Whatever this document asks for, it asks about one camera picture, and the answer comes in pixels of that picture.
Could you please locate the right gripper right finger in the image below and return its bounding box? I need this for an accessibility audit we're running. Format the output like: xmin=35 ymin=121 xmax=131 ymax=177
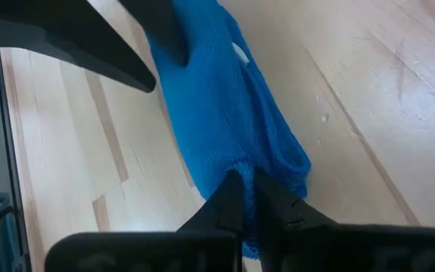
xmin=253 ymin=168 xmax=339 ymax=243

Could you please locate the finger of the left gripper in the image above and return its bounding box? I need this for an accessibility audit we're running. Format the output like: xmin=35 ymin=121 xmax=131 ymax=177
xmin=0 ymin=0 xmax=157 ymax=94
xmin=118 ymin=0 xmax=190 ymax=67

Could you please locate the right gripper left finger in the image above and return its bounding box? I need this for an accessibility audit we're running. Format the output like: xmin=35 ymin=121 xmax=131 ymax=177
xmin=177 ymin=168 xmax=247 ymax=233

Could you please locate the blue microfiber towel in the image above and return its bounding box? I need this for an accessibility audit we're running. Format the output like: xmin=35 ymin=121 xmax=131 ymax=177
xmin=144 ymin=0 xmax=313 ymax=261

